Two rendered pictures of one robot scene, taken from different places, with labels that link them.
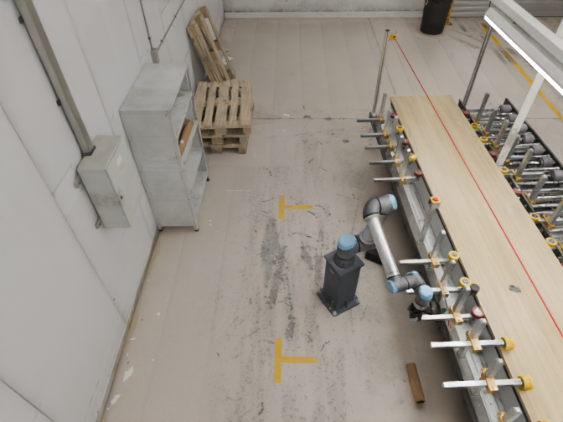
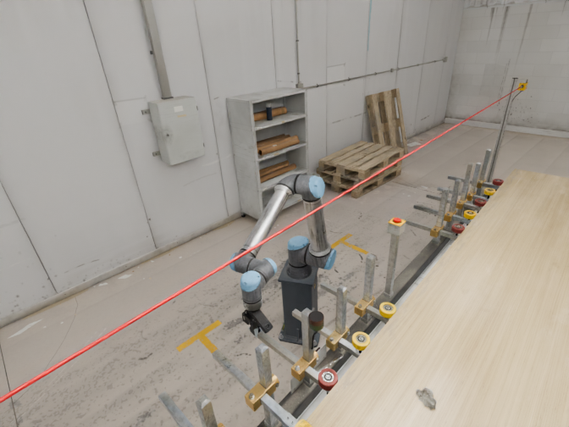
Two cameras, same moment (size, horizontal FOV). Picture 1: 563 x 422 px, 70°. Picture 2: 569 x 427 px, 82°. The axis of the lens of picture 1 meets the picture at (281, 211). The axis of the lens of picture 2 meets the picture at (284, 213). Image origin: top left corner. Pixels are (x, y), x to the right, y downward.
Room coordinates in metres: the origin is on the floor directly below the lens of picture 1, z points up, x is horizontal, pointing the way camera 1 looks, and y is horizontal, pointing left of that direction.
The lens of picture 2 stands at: (0.76, -1.87, 2.13)
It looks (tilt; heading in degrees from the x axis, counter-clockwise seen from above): 28 degrees down; 46
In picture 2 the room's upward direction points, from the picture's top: 4 degrees counter-clockwise
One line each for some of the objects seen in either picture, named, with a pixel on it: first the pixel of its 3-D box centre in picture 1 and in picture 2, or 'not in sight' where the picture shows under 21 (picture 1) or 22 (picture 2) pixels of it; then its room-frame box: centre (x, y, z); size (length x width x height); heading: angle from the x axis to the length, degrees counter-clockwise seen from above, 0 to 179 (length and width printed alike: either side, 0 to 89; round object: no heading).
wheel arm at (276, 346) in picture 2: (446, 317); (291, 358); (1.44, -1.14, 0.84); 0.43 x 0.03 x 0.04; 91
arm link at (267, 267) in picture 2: (414, 281); (262, 271); (1.54, -0.87, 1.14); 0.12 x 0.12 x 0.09; 16
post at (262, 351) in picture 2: (471, 339); (267, 389); (1.23, -1.22, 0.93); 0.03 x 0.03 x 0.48; 1
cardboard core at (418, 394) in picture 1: (415, 383); not in sight; (1.31, -1.07, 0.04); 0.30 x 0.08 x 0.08; 1
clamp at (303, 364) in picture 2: (456, 314); (306, 364); (1.46, -1.21, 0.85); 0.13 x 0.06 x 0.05; 1
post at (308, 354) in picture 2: (457, 306); (308, 351); (1.48, -1.21, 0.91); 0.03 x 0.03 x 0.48; 1
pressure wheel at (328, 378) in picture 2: (476, 315); (328, 385); (1.45, -1.35, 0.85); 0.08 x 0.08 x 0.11
